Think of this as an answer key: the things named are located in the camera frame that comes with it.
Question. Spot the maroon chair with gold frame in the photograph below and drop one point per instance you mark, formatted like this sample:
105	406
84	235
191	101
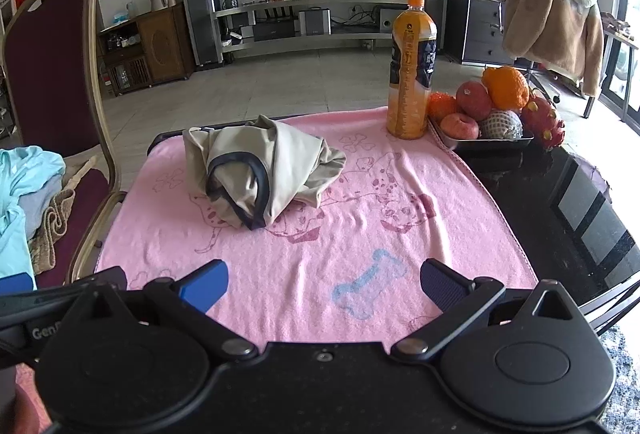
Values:
50	64

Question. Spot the pink apple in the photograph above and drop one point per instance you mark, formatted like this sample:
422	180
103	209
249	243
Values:
460	127

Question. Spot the metal fruit tray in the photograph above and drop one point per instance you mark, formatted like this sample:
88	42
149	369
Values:
490	143

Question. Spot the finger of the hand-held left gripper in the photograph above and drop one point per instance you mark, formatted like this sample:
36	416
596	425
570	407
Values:
17	283

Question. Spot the fruit in white foam net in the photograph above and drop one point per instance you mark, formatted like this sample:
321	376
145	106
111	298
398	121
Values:
501	124

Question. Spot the beige knitted cloth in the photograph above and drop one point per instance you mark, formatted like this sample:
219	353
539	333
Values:
55	219

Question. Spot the blue tissue packet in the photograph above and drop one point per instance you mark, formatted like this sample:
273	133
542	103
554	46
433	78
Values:
121	17

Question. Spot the large bumpy orange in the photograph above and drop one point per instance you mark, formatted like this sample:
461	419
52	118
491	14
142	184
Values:
507	87

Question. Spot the light blue garment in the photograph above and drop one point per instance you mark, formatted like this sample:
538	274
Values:
25	179

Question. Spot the beige shorts with dark trim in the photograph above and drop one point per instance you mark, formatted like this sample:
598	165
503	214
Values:
280	164

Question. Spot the small tangerine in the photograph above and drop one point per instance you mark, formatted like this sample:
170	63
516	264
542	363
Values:
441	107

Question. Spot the silver subwoofer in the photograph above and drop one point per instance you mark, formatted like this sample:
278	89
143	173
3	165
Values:
315	22

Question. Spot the dragon fruit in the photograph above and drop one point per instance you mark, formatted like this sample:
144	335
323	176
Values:
542	119

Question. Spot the person's left forearm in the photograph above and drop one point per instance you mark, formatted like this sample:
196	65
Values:
27	414

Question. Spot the dark drawer cabinet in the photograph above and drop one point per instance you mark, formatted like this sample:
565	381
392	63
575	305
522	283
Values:
475	34

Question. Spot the silver television stand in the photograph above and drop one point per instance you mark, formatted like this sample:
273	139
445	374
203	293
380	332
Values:
310	42

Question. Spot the orange juice bottle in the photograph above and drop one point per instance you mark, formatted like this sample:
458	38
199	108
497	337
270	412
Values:
407	94

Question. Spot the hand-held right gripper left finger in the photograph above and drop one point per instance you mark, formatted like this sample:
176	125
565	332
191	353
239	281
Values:
207	284

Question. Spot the wooden cabinet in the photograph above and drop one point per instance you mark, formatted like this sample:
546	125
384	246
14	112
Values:
160	44

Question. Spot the pink printed towel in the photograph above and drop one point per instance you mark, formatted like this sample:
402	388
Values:
325	254

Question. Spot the small dark speaker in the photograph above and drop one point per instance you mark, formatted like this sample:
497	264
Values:
387	20

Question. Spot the red apple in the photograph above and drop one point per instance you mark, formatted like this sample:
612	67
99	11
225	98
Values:
472	99

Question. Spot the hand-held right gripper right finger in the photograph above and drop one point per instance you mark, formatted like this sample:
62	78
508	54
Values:
440	284

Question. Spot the beige fleece jacket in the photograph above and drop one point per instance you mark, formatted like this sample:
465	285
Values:
550	29

